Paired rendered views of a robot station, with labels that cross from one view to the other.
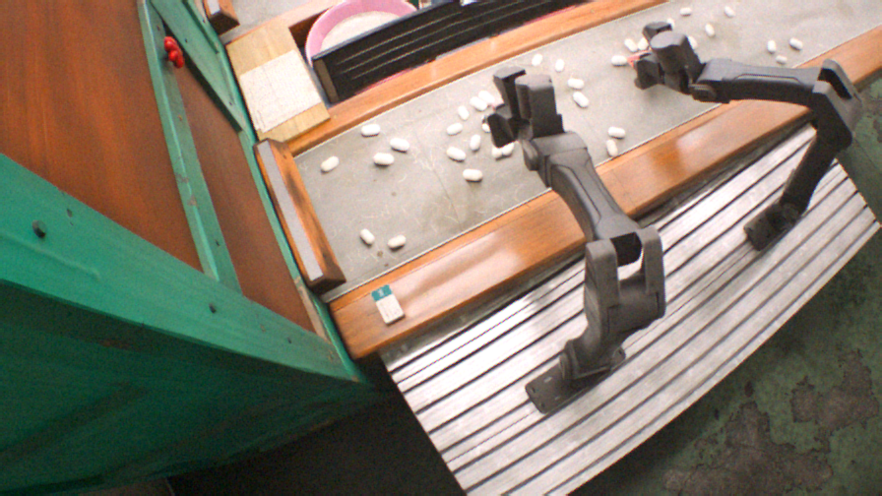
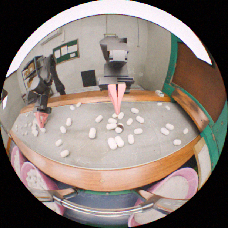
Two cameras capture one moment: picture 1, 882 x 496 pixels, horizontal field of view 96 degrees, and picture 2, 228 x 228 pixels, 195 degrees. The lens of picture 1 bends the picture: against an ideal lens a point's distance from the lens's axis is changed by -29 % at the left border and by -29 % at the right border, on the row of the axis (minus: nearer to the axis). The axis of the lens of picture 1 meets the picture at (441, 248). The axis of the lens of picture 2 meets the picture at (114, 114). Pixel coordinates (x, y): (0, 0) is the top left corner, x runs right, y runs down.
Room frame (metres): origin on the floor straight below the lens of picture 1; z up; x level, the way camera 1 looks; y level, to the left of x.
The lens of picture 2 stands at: (0.64, -0.11, 0.94)
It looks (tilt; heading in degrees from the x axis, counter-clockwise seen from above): 44 degrees down; 195
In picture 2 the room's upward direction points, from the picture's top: straight up
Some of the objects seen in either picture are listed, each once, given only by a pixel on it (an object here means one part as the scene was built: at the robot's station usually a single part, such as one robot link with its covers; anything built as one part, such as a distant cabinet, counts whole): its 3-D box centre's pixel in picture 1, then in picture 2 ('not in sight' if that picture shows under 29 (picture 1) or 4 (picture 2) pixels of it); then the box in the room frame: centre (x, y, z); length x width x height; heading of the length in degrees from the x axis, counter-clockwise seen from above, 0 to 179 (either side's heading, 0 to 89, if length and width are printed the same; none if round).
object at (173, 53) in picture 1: (171, 53); not in sight; (0.42, 0.28, 1.24); 0.04 x 0.02 x 0.04; 19
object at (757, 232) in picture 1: (784, 212); (62, 93); (0.25, -0.77, 0.71); 0.20 x 0.07 x 0.08; 113
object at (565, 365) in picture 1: (586, 363); not in sight; (0.03, -0.21, 0.77); 0.09 x 0.06 x 0.06; 96
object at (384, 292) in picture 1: (387, 304); (159, 93); (0.18, 0.10, 0.78); 0.06 x 0.04 x 0.02; 19
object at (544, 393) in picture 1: (580, 370); not in sight; (0.02, -0.22, 0.71); 0.20 x 0.07 x 0.08; 113
